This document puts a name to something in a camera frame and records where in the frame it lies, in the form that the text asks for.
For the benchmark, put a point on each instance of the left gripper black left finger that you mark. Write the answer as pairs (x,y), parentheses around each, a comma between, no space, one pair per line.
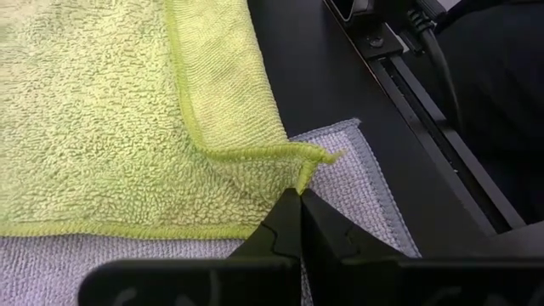
(255,280)

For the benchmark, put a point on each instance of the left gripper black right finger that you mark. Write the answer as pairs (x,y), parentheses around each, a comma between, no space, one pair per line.
(361,276)

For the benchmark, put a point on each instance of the grey microfiber towel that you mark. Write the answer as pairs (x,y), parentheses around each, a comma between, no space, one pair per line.
(348,187)

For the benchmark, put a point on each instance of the yellow microfiber towel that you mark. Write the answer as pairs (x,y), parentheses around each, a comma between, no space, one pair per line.
(106,127)

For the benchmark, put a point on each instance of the black aluminium table frame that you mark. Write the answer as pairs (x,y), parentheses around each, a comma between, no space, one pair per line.
(425,110)

